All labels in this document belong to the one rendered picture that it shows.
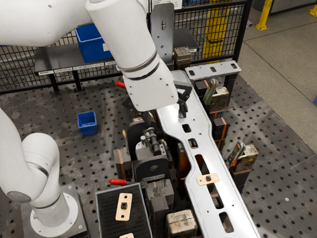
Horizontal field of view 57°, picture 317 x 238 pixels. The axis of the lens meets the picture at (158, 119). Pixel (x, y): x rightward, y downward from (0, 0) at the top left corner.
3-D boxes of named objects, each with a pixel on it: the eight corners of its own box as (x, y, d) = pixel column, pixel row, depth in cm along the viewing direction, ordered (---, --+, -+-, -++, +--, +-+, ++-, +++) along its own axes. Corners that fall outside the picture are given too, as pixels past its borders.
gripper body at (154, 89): (115, 80, 58) (137, 117, 66) (162, 67, 56) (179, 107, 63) (119, 58, 63) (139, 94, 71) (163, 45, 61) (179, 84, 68)
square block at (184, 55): (187, 102, 180) (192, 54, 154) (174, 105, 179) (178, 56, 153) (183, 94, 186) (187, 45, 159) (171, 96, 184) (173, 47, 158)
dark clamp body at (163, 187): (177, 240, 124) (183, 197, 96) (147, 247, 122) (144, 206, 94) (171, 216, 131) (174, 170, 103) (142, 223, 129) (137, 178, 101)
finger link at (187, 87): (154, 84, 63) (161, 102, 67) (189, 77, 61) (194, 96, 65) (154, 80, 64) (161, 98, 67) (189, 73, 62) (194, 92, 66)
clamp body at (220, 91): (222, 141, 160) (235, 95, 135) (202, 145, 158) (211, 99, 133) (216, 129, 166) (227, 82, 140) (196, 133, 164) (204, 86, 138)
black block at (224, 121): (225, 162, 151) (236, 124, 129) (205, 166, 149) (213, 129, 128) (219, 149, 156) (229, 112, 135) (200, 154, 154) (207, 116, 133)
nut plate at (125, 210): (128, 221, 82) (128, 219, 81) (115, 220, 83) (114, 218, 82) (132, 194, 88) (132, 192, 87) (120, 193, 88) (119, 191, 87)
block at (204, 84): (210, 124, 168) (217, 88, 147) (192, 128, 166) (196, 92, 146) (204, 113, 174) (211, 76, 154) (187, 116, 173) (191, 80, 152)
